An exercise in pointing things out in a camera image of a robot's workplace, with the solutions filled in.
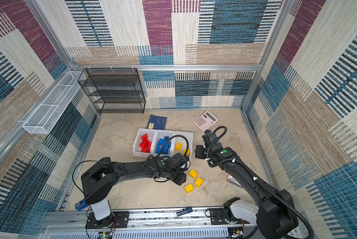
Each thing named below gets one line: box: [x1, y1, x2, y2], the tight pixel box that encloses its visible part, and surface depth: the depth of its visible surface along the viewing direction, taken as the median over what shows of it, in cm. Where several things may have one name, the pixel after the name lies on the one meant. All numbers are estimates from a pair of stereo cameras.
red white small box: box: [227, 173, 242, 187], surface depth 86 cm
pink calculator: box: [193, 111, 218, 132], surface depth 113 cm
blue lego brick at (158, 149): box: [155, 146, 165, 155], surface depth 98 cm
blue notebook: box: [146, 114, 168, 130], surface depth 114 cm
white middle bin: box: [151, 128, 177, 157], surface depth 99 cm
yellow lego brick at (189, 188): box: [184, 183, 195, 194], surface depth 83 cm
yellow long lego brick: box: [175, 142, 183, 151], surface depth 101 cm
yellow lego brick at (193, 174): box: [188, 169, 198, 179], surface depth 87 cm
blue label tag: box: [175, 206, 193, 217], surface depth 76 cm
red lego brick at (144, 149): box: [141, 146, 148, 153], surface depth 96 cm
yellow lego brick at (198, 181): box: [194, 177, 204, 188], surface depth 84 cm
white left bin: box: [132, 127, 159, 158], surface depth 97 cm
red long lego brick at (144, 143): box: [139, 139, 150, 148], surface depth 98 cm
